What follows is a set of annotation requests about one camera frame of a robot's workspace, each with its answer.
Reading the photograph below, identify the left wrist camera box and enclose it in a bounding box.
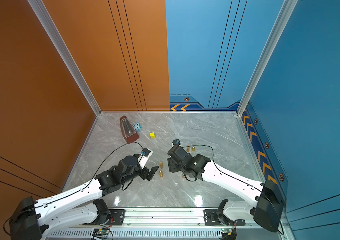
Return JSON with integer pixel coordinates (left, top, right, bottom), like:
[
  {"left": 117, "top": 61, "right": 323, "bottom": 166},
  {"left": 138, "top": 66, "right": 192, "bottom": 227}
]
[{"left": 138, "top": 148, "right": 153, "bottom": 169}]

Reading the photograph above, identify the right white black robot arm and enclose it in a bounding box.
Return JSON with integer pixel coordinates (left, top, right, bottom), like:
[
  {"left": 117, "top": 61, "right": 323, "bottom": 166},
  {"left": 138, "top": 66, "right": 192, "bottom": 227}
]
[{"left": 168, "top": 152, "right": 285, "bottom": 233}]

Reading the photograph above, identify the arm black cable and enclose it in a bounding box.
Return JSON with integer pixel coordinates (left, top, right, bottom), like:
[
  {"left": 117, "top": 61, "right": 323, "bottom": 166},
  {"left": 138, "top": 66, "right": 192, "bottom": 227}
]
[
  {"left": 85, "top": 141, "right": 144, "bottom": 187},
  {"left": 181, "top": 144, "right": 216, "bottom": 166}
]

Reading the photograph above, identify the small blue owl toy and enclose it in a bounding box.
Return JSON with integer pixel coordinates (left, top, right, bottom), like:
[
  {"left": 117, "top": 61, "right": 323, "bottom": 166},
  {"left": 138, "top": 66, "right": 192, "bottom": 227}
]
[{"left": 133, "top": 123, "right": 142, "bottom": 132}]

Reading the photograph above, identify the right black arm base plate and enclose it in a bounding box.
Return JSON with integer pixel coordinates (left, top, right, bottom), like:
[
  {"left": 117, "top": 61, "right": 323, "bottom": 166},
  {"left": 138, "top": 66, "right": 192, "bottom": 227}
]
[{"left": 204, "top": 210, "right": 246, "bottom": 226}]

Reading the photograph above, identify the green circuit board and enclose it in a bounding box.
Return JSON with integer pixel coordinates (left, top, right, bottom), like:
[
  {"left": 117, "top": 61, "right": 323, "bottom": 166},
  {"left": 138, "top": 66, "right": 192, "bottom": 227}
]
[
  {"left": 220, "top": 228, "right": 237, "bottom": 240},
  {"left": 92, "top": 228, "right": 114, "bottom": 240}
]

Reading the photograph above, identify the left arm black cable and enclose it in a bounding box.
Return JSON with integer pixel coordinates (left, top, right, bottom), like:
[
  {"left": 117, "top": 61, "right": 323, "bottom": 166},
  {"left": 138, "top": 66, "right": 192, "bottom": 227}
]
[{"left": 85, "top": 141, "right": 144, "bottom": 187}]

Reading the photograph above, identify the left green circuit board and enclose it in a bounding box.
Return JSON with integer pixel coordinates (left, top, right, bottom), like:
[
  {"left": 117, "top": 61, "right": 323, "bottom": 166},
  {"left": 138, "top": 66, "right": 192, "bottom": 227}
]
[{"left": 92, "top": 228, "right": 114, "bottom": 240}]

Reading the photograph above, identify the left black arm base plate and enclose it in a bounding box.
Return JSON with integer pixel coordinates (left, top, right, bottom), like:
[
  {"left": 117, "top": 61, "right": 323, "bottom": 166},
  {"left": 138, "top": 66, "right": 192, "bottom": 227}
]
[{"left": 83, "top": 209, "right": 126, "bottom": 226}]

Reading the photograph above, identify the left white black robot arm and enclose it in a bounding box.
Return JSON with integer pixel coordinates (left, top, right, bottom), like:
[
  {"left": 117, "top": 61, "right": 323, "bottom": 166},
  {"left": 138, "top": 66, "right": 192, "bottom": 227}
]
[{"left": 8, "top": 153, "right": 159, "bottom": 240}]

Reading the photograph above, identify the right aluminium corner post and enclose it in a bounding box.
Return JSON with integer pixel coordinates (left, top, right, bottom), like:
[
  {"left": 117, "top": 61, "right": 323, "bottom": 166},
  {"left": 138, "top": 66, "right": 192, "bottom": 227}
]
[{"left": 237, "top": 0, "right": 298, "bottom": 117}]

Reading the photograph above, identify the aluminium front rail frame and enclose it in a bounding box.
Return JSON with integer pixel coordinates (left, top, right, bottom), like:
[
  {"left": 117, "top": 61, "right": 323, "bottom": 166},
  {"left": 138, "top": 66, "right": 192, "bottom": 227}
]
[{"left": 44, "top": 202, "right": 295, "bottom": 240}]

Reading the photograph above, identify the right green circuit board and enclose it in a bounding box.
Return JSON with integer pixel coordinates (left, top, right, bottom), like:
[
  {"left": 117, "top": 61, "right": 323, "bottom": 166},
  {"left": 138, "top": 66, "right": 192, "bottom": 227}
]
[{"left": 220, "top": 228, "right": 237, "bottom": 240}]

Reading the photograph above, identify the dark red metronome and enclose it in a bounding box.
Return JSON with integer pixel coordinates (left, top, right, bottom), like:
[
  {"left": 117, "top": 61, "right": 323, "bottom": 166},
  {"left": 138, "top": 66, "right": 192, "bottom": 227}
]
[{"left": 120, "top": 116, "right": 139, "bottom": 144}]

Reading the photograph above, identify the aluminium corner post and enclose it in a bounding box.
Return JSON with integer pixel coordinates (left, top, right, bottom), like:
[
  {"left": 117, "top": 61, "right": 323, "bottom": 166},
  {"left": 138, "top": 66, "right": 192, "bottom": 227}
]
[
  {"left": 237, "top": 0, "right": 298, "bottom": 117},
  {"left": 28, "top": 0, "right": 102, "bottom": 117}
]

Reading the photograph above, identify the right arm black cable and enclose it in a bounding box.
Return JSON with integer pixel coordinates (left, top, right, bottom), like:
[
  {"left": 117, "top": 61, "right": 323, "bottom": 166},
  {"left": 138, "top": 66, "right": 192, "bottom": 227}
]
[{"left": 181, "top": 144, "right": 216, "bottom": 166}]

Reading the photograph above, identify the left aluminium corner post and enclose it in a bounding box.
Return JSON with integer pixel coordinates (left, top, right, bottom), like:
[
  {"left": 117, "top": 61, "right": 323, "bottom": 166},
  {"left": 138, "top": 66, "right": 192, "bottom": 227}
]
[{"left": 28, "top": 0, "right": 102, "bottom": 117}]

